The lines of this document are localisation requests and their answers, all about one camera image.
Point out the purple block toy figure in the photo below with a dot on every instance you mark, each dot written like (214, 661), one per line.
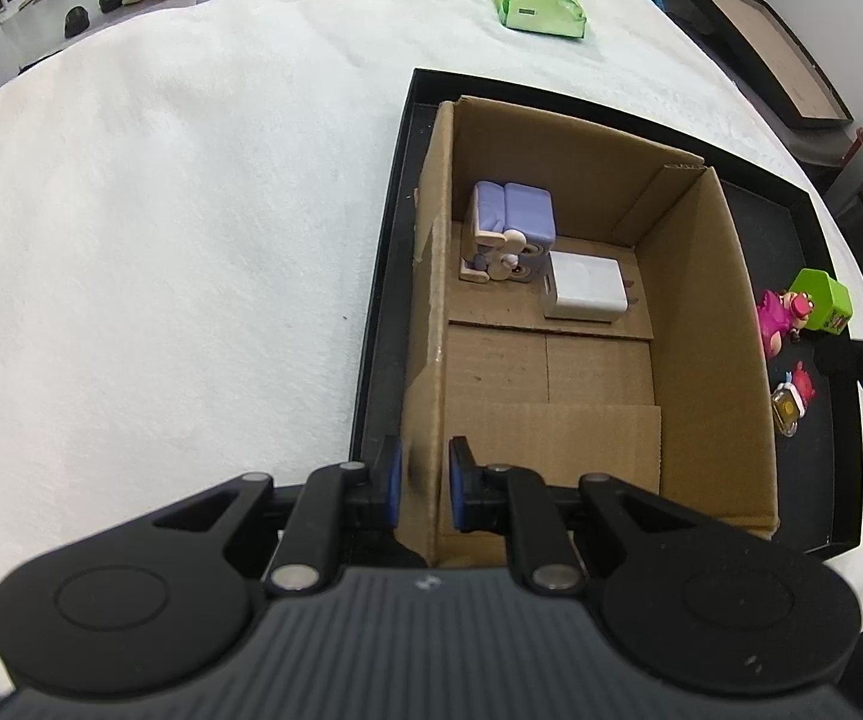
(514, 217)

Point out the pink bear figure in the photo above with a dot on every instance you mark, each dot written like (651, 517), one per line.
(773, 322)

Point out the white charger plug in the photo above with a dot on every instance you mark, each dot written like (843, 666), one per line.
(585, 285)

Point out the black picture frame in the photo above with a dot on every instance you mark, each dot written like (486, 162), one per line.
(761, 37)

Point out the black shallow tray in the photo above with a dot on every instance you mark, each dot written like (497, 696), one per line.
(829, 450)

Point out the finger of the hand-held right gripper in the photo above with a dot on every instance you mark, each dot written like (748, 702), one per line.
(859, 364)

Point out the brown cardboard box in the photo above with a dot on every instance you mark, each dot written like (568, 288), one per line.
(709, 360)

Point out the green cube toy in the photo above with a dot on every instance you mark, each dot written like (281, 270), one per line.
(821, 300)

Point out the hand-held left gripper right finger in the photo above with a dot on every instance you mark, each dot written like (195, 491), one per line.
(458, 487)

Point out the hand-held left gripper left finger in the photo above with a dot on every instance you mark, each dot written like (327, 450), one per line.
(394, 484)

